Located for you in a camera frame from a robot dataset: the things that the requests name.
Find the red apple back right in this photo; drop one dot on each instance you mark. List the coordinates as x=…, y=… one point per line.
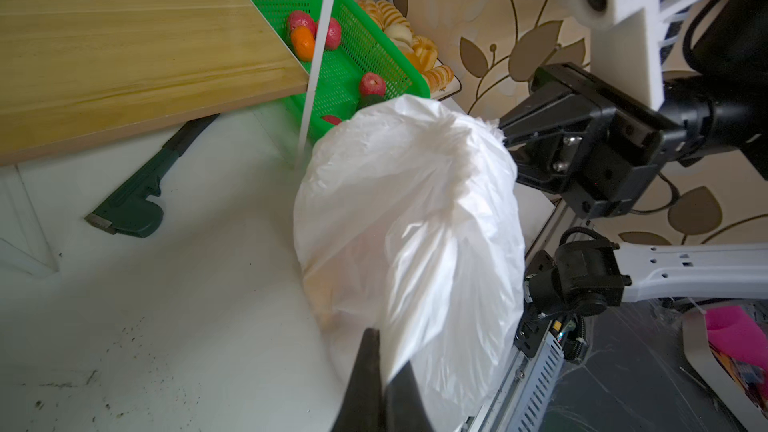
x=334, y=35

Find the white plastic grocery bag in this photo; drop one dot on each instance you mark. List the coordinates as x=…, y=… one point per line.
x=406, y=221

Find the bread tray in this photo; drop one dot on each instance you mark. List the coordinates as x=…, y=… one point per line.
x=419, y=50

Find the red apple back left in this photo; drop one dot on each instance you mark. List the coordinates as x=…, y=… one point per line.
x=298, y=19

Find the dark green avocado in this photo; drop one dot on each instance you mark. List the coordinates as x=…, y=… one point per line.
x=369, y=100

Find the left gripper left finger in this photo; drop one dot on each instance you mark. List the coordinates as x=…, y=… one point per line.
x=361, y=408

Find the orange fruit small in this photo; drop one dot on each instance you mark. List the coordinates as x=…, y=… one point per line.
x=303, y=43

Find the small red fruit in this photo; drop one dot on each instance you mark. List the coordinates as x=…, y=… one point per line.
x=331, y=119

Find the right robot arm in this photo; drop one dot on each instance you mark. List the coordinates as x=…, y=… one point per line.
x=686, y=247

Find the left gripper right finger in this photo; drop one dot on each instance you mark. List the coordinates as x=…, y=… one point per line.
x=404, y=408

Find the white wooden two-tier shelf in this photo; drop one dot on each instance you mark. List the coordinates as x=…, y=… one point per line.
x=77, y=74

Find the red apple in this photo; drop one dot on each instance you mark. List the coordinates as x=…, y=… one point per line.
x=298, y=19
x=334, y=35
x=371, y=84

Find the tray with pink cups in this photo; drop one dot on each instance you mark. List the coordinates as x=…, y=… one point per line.
x=728, y=350

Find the right green basket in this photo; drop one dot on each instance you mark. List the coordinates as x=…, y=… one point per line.
x=364, y=48

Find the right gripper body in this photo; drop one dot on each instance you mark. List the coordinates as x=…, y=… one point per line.
x=579, y=138

